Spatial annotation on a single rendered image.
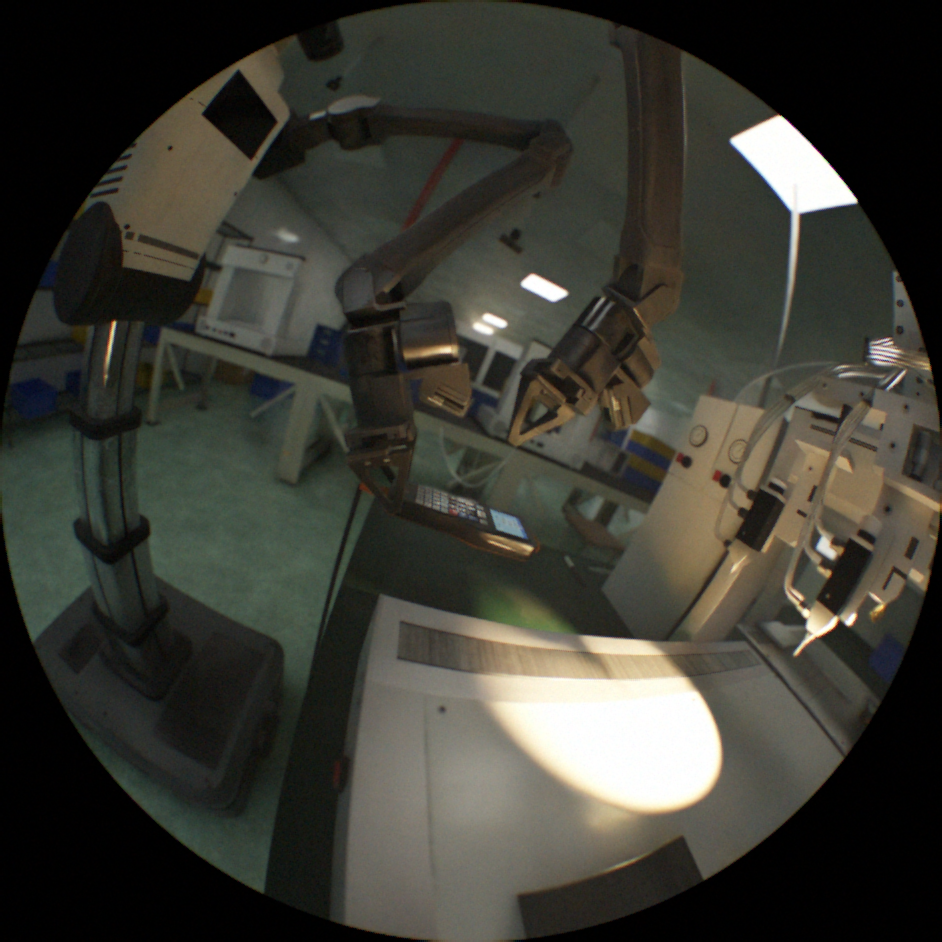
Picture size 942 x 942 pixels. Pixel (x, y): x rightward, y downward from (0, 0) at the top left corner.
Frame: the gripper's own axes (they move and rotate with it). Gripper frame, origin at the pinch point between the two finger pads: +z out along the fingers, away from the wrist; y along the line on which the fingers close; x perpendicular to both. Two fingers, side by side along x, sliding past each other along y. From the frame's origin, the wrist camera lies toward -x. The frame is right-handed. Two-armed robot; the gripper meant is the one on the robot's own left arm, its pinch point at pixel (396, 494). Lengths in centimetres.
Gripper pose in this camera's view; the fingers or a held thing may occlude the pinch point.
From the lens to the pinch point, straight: 40.5
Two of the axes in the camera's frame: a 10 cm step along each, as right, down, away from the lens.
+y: -0.9, -3.1, 9.5
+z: 1.3, 9.4, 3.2
